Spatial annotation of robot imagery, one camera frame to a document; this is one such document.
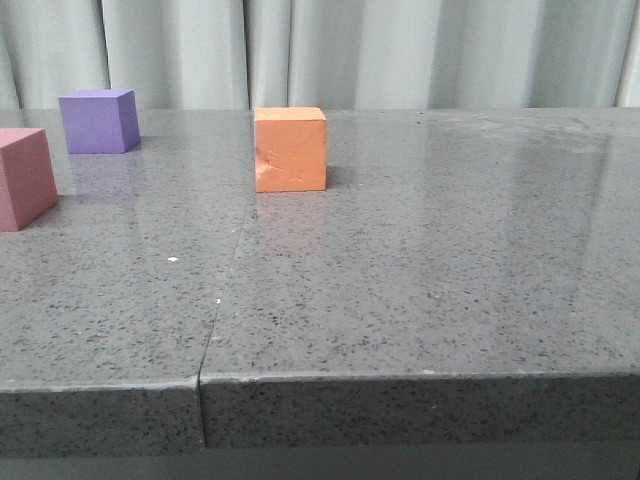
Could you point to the orange foam cube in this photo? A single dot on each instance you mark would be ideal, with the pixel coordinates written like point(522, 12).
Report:
point(291, 150)

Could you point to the grey-green curtain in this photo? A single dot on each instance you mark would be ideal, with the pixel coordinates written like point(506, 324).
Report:
point(333, 54)

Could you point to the purple foam cube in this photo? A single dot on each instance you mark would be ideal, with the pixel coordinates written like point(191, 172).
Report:
point(100, 121)

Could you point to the pink foam cube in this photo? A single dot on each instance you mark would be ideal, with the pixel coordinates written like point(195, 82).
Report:
point(27, 182)

